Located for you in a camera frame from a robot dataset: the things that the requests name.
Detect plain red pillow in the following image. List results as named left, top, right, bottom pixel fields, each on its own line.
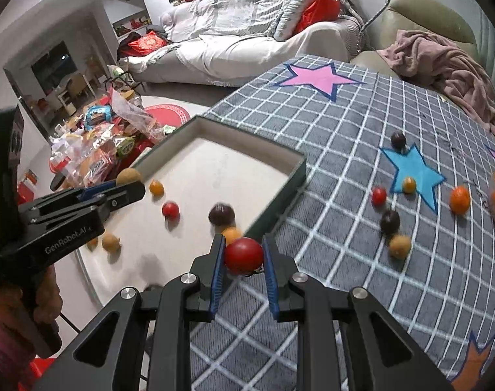
left=294, top=0, right=343, bottom=35

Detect red round rug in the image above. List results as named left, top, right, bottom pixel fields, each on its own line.
left=143, top=104, right=191, bottom=129

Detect red patterned pillow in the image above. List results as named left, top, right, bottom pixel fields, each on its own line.
left=127, top=30, right=169, bottom=57

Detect person's left hand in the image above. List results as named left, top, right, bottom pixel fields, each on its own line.
left=29, top=267, right=63, bottom=335

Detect wooden chair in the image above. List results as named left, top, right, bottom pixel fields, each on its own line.
left=66, top=72, right=93, bottom=97

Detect grey checked star tablecloth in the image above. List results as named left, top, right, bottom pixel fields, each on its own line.
left=189, top=60, right=495, bottom=391

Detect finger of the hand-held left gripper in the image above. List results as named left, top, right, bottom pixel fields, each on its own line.
left=95, top=180, right=146, bottom=223
left=77, top=179, right=128, bottom=203

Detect green armchair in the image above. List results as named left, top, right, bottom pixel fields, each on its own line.
left=349, top=0, right=495, bottom=90

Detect pink blanket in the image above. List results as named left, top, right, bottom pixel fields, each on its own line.
left=377, top=29, right=495, bottom=139

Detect green box with white inside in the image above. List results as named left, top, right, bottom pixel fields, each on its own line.
left=74, top=115, right=308, bottom=306

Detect sofa with white cover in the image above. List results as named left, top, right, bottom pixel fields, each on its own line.
left=127, top=0, right=368, bottom=87

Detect black cable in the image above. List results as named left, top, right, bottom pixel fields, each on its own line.
left=59, top=311, right=82, bottom=333

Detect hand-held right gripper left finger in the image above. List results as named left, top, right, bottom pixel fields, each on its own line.
left=33, top=234, right=228, bottom=391

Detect white shelf cabinet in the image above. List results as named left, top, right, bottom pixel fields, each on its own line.
left=103, top=0, right=154, bottom=41

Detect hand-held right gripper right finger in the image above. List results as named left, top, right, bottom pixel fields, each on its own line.
left=262, top=233, right=456, bottom=391

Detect pile of snack packets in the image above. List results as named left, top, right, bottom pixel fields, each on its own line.
left=48, top=87, right=177, bottom=190

